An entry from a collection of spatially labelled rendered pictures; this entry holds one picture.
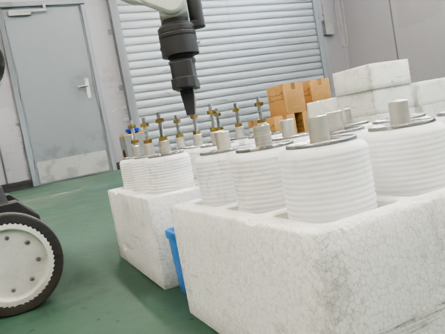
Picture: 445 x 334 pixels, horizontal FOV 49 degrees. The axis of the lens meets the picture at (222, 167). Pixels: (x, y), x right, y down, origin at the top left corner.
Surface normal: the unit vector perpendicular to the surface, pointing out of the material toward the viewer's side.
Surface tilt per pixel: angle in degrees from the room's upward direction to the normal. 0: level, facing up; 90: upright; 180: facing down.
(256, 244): 90
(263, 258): 90
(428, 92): 90
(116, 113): 90
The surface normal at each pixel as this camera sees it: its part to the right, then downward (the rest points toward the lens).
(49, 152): 0.44, 0.00
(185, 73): -0.07, 0.09
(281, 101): -0.87, 0.19
